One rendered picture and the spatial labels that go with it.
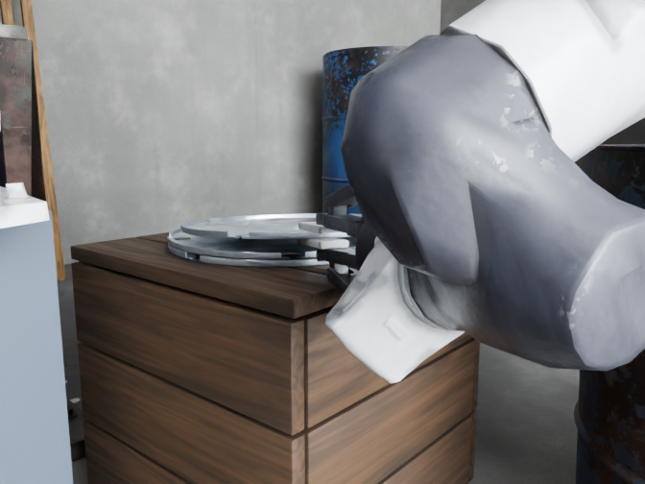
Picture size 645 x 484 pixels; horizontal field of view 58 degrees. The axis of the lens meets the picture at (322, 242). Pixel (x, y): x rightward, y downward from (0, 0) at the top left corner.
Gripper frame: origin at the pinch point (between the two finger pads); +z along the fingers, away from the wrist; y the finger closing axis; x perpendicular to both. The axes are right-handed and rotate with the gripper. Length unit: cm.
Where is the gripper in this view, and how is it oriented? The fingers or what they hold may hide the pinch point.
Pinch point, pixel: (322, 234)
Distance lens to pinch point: 61.0
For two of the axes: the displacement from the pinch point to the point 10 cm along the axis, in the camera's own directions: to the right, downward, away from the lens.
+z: -3.5, -0.8, 9.3
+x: -9.4, 0.5, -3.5
